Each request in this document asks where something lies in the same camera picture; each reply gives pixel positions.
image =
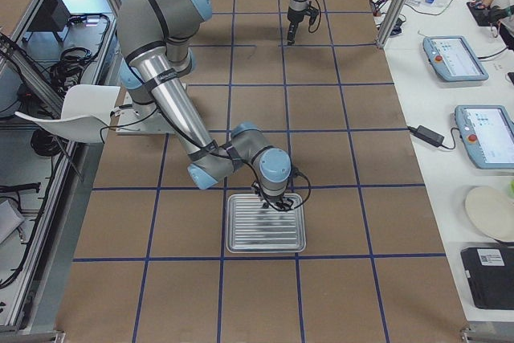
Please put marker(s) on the cream round plate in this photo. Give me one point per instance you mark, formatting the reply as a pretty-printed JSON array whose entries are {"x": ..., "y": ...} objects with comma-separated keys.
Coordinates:
[{"x": 491, "y": 212}]

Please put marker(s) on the black flat box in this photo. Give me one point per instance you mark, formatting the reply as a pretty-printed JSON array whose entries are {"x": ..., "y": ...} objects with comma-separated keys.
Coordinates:
[{"x": 489, "y": 272}]

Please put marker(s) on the aluminium frame post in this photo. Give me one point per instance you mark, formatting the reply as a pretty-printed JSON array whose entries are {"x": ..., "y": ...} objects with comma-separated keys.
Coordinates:
[{"x": 395, "y": 1}]

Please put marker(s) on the blue teach pendant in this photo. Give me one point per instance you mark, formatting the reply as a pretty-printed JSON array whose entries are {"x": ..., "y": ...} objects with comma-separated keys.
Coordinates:
[
  {"x": 487, "y": 134},
  {"x": 452, "y": 59}
]

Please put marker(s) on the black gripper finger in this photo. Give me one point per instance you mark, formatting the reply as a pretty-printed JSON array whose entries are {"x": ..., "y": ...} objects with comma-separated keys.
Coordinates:
[{"x": 291, "y": 38}]

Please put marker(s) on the white plastic chair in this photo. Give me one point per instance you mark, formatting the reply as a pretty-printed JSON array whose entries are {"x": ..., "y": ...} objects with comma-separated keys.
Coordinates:
[{"x": 86, "y": 109}]

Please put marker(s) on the black power adapter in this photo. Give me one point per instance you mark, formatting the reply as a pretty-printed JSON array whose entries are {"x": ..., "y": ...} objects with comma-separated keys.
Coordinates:
[{"x": 427, "y": 135}]

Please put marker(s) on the blue teach pendant near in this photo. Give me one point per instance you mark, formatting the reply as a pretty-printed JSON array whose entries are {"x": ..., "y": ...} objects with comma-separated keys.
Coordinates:
[{"x": 487, "y": 134}]

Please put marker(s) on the ribbed metal tray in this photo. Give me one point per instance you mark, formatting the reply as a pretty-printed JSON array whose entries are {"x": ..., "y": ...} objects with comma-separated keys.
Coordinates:
[{"x": 253, "y": 228}]

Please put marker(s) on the blue teach pendant far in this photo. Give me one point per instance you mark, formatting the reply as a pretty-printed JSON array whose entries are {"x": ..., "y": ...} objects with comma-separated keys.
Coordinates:
[{"x": 452, "y": 59}]

